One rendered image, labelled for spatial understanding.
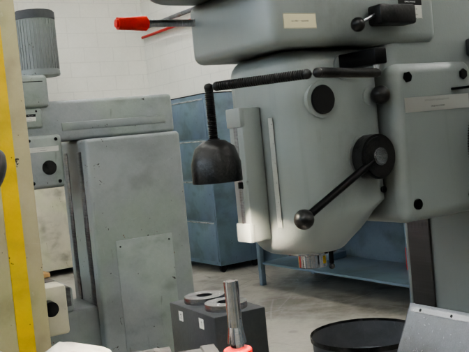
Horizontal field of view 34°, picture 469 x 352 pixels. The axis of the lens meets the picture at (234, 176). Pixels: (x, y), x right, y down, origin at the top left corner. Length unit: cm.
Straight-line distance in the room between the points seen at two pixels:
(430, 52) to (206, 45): 37
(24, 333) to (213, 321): 143
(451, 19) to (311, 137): 35
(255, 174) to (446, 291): 57
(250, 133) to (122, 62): 991
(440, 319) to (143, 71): 981
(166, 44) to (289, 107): 952
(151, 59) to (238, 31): 991
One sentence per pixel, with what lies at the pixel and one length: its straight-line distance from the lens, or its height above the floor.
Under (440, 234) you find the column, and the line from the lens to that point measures 159.
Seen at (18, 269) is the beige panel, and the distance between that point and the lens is 287.
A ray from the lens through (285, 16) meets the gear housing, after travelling 113.
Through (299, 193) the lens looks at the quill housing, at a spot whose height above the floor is 141.
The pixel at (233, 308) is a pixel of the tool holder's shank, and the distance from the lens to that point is 126.
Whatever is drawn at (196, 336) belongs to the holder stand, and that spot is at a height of 110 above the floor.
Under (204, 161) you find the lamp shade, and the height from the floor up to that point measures 148.
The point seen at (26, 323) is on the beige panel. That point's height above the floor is 91.
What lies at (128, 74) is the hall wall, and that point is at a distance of 1110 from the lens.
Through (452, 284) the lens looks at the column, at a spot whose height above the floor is 118.
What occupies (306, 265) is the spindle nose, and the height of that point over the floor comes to 129.
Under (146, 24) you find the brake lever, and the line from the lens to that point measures 125.
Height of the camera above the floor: 151
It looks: 3 degrees down
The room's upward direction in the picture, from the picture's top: 6 degrees counter-clockwise
